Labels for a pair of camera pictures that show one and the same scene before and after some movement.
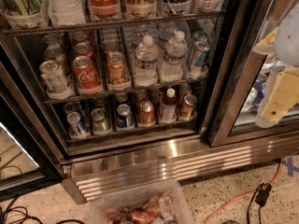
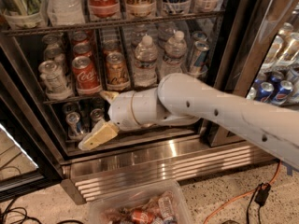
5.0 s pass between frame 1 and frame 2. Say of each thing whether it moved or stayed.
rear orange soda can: stayed
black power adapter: stayed
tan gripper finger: moved
